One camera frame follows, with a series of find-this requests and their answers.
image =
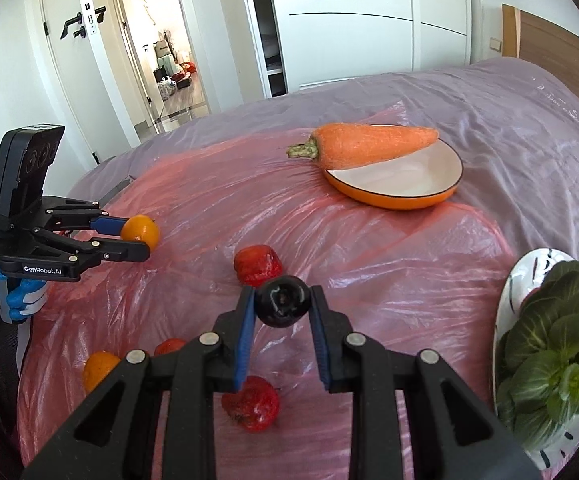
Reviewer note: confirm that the carrot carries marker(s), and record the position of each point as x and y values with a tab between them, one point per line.
346	146

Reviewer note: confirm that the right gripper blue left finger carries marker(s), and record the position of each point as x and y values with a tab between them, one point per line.
236	331

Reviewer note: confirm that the green leafy bok choy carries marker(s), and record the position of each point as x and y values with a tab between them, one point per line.
559	349

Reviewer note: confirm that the left blue gloved hand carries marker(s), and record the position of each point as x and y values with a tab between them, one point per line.
22	301

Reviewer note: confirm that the wooden headboard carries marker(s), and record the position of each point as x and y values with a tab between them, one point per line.
540	42

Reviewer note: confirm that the dark flat phone on bed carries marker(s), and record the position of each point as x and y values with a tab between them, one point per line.
115	190

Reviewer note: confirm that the white sliding wardrobe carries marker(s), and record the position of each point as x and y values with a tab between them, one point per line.
303	44

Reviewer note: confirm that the white door with black handle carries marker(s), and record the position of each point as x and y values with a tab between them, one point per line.
86	76

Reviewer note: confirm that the white patterned plate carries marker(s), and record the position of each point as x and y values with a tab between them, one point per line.
534	359

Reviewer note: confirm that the mandarin orange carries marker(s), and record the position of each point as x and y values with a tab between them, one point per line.
97	367
141	228

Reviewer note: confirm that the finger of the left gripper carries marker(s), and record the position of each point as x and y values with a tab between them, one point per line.
107	225
110	249

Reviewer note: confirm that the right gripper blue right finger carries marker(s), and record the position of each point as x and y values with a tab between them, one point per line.
339	361

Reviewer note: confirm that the dark plum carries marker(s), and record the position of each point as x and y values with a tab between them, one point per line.
283	301

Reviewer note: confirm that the orange oval dish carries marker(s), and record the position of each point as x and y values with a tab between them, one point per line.
415	181

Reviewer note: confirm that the purple bed cover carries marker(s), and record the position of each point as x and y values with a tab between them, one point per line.
419	110

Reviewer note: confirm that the pink plastic sheet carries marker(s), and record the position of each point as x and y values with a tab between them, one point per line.
279	331

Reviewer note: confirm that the red apple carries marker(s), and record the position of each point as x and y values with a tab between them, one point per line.
255	407
254	265
168	346

